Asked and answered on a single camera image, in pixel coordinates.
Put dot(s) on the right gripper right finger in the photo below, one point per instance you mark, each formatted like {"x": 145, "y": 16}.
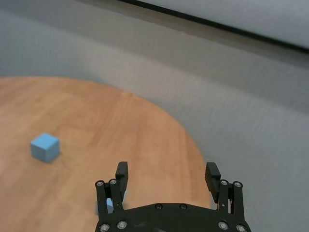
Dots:
{"x": 212, "y": 181}

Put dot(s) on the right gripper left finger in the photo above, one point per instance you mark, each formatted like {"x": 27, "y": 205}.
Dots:
{"x": 122, "y": 176}

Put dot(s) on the blue cube block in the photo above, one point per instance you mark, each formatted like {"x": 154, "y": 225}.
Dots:
{"x": 44, "y": 148}
{"x": 109, "y": 206}

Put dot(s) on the black wall rail strip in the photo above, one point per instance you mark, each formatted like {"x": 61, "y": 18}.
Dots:
{"x": 241, "y": 32}

